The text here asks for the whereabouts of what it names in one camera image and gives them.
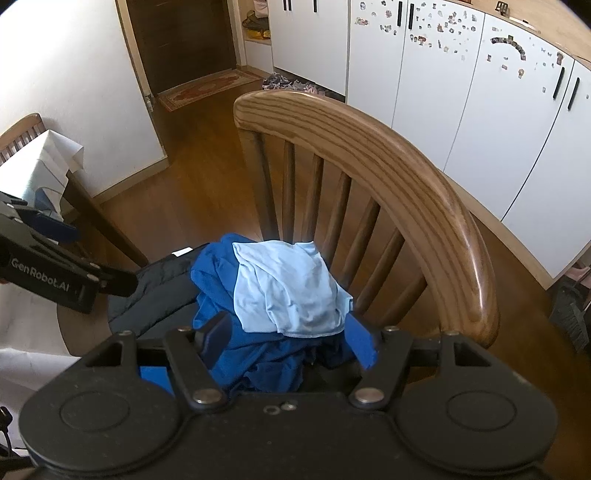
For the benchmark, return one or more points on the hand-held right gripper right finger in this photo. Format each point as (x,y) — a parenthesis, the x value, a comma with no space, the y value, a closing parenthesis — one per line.
(364,344)

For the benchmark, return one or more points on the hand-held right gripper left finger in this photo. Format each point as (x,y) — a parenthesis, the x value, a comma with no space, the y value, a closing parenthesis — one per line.
(216,334)

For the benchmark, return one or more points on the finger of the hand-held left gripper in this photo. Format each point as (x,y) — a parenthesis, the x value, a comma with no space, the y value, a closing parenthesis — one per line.
(117,279)
(57,230)

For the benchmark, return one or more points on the blue garment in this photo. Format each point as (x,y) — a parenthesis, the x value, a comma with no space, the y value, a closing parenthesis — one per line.
(217,277)

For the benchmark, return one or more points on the light blue t-shirt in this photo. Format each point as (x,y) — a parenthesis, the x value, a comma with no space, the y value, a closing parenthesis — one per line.
(277,286)

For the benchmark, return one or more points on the black padded jacket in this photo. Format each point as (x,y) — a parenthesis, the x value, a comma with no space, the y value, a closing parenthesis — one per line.
(152,286)

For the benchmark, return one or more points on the dark wooden table leg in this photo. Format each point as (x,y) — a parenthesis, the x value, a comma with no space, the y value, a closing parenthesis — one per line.
(106,221)

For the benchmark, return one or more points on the wooden slat-back chair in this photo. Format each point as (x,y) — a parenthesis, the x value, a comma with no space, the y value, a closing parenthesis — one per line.
(21,134)

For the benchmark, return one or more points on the wooden chair with curved back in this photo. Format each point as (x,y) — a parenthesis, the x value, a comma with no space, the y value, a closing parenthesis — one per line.
(369,147)

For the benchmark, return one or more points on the red patterned rug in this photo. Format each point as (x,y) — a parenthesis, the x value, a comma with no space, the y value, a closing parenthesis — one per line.
(207,87)

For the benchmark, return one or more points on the dark brown door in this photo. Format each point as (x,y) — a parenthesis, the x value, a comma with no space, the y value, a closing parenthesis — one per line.
(184,41)

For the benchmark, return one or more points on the pile of slippers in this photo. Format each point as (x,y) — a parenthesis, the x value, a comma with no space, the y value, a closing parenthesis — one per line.
(295,85)

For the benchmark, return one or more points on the white cabinet with stickers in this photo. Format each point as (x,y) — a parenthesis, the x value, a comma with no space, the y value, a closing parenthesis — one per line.
(461,92)

